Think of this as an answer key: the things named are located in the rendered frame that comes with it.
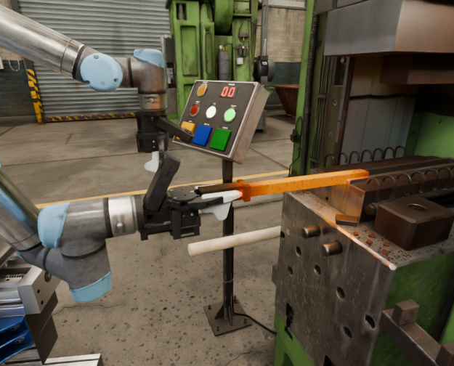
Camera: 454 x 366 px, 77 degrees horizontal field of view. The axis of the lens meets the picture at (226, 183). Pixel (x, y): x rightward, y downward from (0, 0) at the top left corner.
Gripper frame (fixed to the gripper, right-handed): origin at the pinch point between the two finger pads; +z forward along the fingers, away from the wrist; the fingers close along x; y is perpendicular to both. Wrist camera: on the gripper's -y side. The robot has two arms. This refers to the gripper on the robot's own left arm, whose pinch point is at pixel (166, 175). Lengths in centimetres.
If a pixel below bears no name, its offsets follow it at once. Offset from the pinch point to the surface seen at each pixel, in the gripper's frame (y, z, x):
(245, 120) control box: -26.4, -14.4, -13.3
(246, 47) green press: -106, -68, -475
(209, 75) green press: -37, -22, -451
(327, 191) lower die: -42.9, -1.0, 19.3
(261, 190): -22.7, -6.7, 30.1
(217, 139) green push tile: -17.0, -7.2, -15.7
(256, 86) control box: -30.8, -25.1, -16.9
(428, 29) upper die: -53, -37, 29
